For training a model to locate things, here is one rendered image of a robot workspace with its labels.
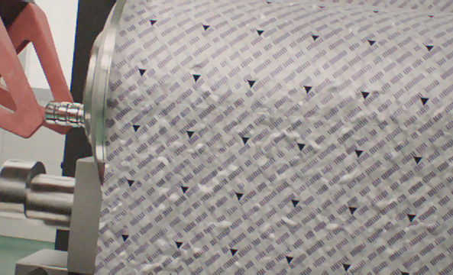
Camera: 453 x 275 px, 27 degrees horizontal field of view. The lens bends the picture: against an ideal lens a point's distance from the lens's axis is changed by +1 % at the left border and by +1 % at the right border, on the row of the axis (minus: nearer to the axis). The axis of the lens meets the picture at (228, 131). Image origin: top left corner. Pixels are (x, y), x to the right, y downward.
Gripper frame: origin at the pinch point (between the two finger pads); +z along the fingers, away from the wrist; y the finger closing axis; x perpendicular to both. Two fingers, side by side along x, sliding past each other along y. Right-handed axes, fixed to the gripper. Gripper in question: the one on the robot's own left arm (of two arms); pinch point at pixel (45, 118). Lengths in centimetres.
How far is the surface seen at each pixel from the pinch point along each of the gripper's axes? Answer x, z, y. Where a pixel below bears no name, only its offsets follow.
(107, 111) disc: 4.0, 3.1, 4.4
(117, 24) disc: 7.4, 0.2, 3.8
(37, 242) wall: -220, -79, -552
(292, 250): 5.9, 15.1, 3.8
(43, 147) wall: -171, -122, -552
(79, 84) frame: -3.9, -7.2, -29.5
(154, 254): 0.4, 10.3, 3.8
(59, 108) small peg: 0.9, 0.0, -0.7
